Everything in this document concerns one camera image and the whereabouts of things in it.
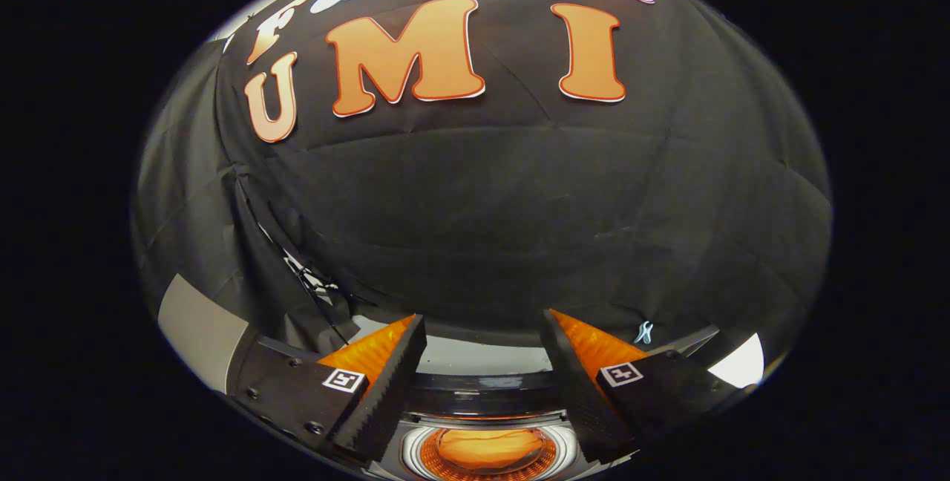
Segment yellow polo shirt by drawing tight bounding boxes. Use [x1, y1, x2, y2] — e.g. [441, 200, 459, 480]
[436, 428, 548, 473]

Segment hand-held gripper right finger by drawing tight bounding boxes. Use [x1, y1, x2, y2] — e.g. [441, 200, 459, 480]
[540, 309, 758, 463]

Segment grey top-load washing machine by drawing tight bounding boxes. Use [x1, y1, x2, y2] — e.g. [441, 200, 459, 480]
[349, 316, 721, 481]

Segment white sheet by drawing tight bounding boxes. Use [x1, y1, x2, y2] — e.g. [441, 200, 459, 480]
[707, 333, 765, 390]

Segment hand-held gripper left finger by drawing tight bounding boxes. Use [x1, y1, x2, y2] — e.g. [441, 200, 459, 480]
[230, 314, 428, 465]

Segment black backdrop cloth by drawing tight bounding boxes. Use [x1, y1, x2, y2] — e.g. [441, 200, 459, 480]
[132, 0, 833, 393]

